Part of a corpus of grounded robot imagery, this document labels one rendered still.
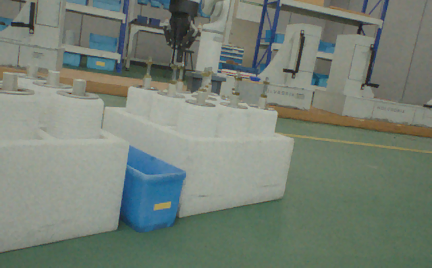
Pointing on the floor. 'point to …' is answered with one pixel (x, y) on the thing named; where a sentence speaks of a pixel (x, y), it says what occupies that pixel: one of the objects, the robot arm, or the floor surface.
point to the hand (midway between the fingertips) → (176, 57)
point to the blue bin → (150, 192)
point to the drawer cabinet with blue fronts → (227, 51)
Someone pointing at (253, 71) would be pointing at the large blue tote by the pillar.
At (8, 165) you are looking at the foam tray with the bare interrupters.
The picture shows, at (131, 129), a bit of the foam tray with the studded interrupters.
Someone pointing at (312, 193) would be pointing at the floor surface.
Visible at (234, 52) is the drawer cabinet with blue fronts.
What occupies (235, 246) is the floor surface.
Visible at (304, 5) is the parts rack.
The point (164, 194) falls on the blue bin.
